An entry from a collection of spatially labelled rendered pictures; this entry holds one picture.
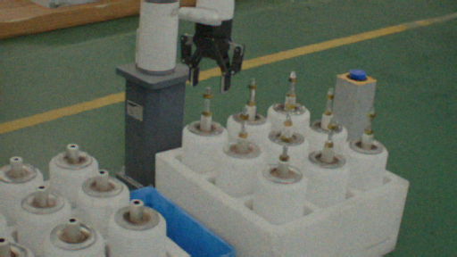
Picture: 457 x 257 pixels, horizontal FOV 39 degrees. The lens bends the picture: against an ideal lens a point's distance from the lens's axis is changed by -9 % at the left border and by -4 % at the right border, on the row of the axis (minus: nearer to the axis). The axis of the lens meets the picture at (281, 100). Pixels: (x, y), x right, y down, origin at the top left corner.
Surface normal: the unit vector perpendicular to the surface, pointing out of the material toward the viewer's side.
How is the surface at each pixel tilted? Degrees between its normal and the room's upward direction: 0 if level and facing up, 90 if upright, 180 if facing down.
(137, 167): 90
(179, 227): 88
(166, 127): 90
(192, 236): 88
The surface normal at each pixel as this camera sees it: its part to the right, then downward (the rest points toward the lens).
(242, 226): -0.74, 0.17
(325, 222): 0.67, 0.32
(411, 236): 0.10, -0.93
